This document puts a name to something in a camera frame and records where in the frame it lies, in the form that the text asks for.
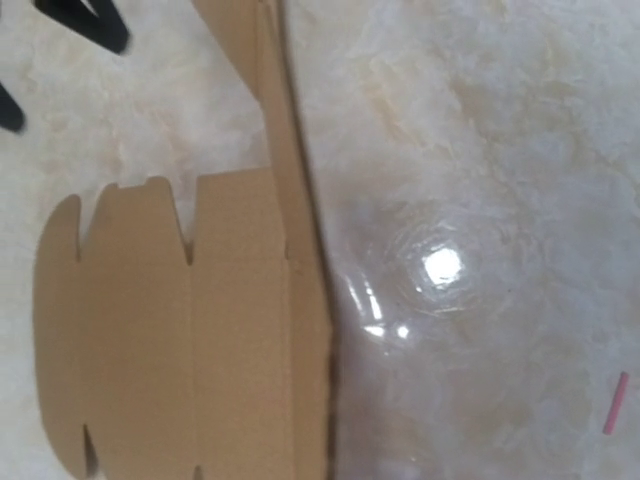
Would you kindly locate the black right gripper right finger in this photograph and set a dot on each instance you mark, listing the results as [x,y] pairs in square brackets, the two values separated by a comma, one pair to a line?
[98,21]

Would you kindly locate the brown cardboard box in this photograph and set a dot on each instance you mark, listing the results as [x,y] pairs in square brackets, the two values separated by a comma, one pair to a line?
[158,358]

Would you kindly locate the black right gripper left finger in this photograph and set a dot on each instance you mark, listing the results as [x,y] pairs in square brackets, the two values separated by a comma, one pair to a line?
[12,117]

